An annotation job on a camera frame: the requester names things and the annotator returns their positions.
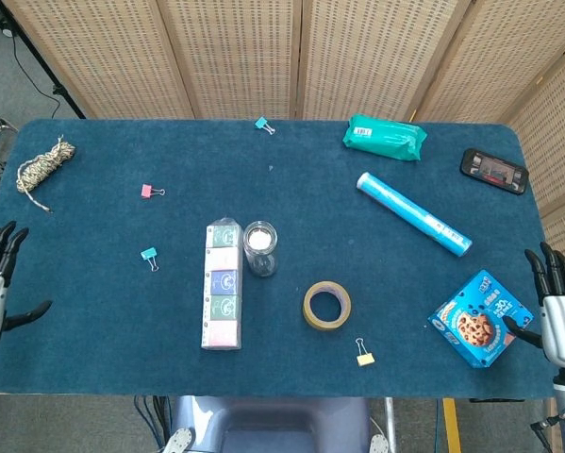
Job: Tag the blue cookie box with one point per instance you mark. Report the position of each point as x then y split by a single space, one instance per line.
470 307

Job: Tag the blue-grey robot torso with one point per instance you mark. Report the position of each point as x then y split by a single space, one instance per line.
272 424

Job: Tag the pink binder clip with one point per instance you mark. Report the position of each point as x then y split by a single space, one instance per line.
146 190

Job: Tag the beige twine bundle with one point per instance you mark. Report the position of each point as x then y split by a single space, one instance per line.
44 165

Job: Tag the green wet wipes pack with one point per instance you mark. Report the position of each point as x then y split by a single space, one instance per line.
386 138

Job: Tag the yellow floor tape strip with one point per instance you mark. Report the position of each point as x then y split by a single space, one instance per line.
452 424

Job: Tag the dark blue table mat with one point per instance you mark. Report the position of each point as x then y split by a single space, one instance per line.
121 321

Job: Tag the black smartphone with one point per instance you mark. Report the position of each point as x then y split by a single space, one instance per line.
494 171

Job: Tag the light blue wrapped roll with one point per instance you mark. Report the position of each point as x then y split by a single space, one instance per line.
404 205

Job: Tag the clear glass jar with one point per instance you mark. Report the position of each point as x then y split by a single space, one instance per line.
262 264

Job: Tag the woven folding screen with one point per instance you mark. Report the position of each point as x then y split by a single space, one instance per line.
239 56

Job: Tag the white perforated robot plate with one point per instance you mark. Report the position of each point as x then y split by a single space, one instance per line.
178 442
380 444

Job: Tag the yellow tape roll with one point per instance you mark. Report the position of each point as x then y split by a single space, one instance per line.
310 316

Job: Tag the teal binder clip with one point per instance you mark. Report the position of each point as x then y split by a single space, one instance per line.
261 123
147 253

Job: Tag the yellow binder clip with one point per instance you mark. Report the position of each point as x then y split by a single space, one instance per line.
365 360

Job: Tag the silver metal pole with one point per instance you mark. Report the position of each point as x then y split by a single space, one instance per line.
389 424

